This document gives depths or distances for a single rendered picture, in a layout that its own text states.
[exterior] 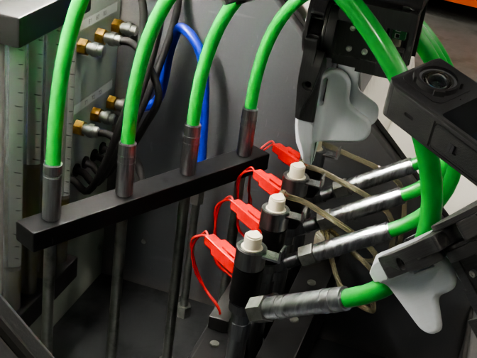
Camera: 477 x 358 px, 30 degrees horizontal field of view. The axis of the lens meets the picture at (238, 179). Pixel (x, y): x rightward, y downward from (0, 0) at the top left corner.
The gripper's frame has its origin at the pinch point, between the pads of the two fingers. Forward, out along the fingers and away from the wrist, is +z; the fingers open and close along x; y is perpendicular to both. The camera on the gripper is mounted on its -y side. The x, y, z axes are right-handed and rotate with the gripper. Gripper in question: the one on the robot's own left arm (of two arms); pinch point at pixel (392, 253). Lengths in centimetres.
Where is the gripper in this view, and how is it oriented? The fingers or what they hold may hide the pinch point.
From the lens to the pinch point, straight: 62.3
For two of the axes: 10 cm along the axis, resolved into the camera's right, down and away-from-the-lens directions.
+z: -3.7, 2.9, 8.8
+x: 8.1, -3.7, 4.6
